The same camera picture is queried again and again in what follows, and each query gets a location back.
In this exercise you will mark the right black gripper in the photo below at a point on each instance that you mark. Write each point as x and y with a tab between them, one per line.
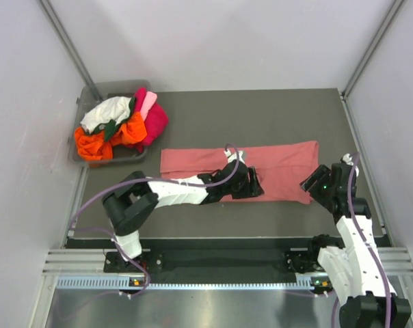
321	173

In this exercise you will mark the right aluminium frame post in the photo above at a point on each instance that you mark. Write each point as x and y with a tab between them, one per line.
377	38

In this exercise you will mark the aluminium front rail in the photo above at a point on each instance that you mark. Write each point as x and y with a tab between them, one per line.
74	262

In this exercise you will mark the light pink t shirt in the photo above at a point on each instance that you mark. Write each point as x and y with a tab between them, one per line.
149	100

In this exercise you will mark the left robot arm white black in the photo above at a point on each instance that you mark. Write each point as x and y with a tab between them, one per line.
129	206

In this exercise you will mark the aluminium frame post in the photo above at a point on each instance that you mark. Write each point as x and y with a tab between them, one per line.
67	43
377	38

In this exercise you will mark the dark green t shirt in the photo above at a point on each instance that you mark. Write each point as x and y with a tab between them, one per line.
110	129

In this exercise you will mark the magenta t shirt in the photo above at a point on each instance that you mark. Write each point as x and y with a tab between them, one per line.
155	123

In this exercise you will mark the orange t shirt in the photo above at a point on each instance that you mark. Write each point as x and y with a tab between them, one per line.
99	146

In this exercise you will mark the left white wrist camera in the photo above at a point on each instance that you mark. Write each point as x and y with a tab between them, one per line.
233	156

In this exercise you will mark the left aluminium frame post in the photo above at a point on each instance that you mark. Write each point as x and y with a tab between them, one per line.
67	43

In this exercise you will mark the salmon pink t shirt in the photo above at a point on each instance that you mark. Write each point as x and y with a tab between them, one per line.
280	169

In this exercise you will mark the white t shirt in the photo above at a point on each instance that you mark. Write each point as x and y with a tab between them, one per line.
115	109

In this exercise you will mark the grey plastic bin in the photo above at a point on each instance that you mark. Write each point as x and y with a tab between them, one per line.
91	97

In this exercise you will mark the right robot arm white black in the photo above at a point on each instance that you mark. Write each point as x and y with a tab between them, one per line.
365	297

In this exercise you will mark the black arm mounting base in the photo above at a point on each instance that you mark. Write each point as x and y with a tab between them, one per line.
218	260

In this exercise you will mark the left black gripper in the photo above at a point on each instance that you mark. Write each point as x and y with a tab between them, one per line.
251	186

